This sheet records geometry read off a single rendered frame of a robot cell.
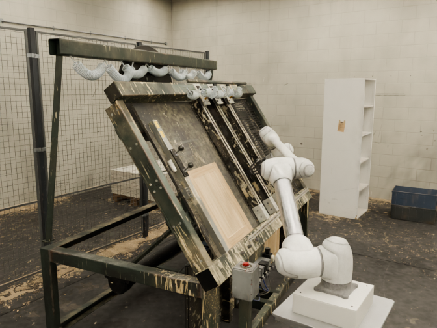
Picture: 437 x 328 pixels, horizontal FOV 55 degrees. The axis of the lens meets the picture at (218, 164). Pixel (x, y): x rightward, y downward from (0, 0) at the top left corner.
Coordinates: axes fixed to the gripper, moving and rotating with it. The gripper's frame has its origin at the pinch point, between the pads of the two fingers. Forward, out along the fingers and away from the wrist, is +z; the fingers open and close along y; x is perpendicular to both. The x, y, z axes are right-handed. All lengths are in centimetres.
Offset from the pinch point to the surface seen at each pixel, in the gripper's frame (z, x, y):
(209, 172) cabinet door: 6.5, 40.3, 13.0
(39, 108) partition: 149, 12, 154
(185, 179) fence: 5, 76, 14
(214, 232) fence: 5, 76, -23
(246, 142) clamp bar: 4.1, -39.4, 25.9
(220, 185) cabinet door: 6.9, 35.0, 1.4
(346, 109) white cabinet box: -37, -329, 20
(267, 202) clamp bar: 4.8, -15.9, -27.9
